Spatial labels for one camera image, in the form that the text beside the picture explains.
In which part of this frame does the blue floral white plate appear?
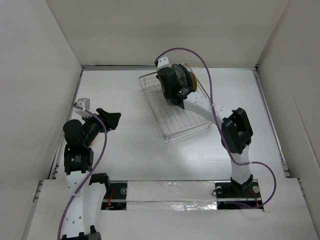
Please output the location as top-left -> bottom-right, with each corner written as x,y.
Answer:
171,64 -> 188,87

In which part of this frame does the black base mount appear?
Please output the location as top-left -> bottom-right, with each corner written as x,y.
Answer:
101,181 -> 128,211
211,181 -> 263,210

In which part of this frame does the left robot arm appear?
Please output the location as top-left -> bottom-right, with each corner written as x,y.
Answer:
57,107 -> 122,240

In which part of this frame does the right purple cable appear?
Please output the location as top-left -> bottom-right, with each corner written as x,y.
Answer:
154,47 -> 278,209

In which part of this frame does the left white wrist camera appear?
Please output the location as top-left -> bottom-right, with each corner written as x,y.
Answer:
74,97 -> 91,118

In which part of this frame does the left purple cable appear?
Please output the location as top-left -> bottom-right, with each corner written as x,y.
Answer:
56,102 -> 110,240

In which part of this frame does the wire dish rack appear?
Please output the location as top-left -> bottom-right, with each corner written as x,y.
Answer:
138,72 -> 212,142

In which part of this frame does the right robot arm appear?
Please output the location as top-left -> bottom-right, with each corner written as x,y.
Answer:
156,64 -> 253,197

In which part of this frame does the yellow black patterned plate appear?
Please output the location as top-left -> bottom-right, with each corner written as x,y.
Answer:
188,71 -> 198,92

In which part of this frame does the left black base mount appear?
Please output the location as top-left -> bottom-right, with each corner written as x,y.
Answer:
101,181 -> 128,211

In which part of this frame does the purple cable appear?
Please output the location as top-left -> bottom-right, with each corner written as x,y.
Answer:
154,47 -> 278,209
56,102 -> 110,240

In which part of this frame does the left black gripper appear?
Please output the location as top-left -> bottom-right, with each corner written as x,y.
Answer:
81,107 -> 120,146

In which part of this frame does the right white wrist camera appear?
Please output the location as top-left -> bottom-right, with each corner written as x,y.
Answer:
154,55 -> 171,70

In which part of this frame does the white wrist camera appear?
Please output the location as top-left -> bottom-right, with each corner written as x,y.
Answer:
74,97 -> 91,118
154,55 -> 171,70

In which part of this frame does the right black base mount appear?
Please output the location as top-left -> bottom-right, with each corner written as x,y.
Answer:
211,181 -> 263,210

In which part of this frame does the yellow woven round plate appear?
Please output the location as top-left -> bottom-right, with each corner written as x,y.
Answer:
166,97 -> 181,106

